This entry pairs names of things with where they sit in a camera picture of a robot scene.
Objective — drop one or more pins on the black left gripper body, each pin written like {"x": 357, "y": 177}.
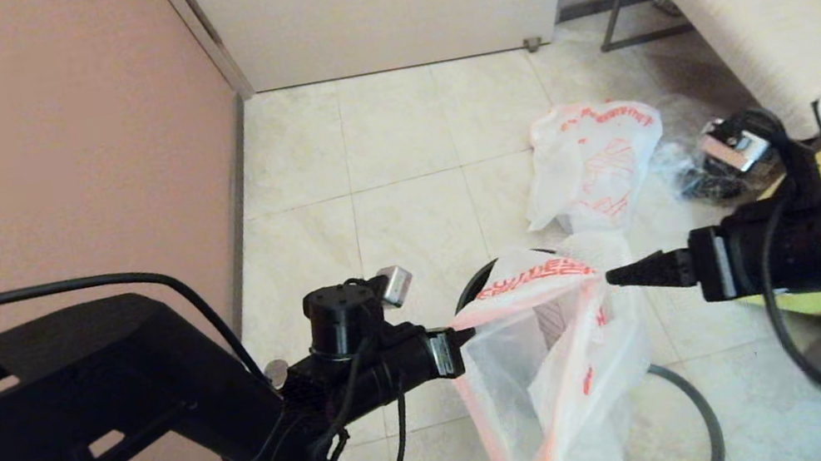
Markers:
{"x": 376, "y": 372}

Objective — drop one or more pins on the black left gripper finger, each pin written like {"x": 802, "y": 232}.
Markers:
{"x": 461, "y": 333}
{"x": 463, "y": 344}

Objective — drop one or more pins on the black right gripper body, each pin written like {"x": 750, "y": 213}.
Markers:
{"x": 794, "y": 251}

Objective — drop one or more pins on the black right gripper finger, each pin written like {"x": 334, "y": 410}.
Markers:
{"x": 661, "y": 262}
{"x": 664, "y": 279}

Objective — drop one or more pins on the white plastic bag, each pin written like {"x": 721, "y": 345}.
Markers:
{"x": 562, "y": 373}

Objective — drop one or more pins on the white red-print trash bag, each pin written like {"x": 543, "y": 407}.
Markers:
{"x": 592, "y": 156}

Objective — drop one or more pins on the black ribbed trash can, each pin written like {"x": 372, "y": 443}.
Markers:
{"x": 467, "y": 288}

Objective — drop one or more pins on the clear bag with black items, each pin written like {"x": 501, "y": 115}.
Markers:
{"x": 694, "y": 185}

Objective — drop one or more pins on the small metal door stop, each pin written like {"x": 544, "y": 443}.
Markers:
{"x": 532, "y": 43}

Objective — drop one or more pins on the black cylindrical left wrist camera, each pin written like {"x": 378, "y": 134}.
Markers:
{"x": 341, "y": 314}

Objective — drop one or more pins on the grey wall baseboard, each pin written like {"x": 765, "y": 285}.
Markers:
{"x": 239, "y": 193}

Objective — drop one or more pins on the grey door frame strip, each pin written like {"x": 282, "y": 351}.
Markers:
{"x": 208, "y": 38}

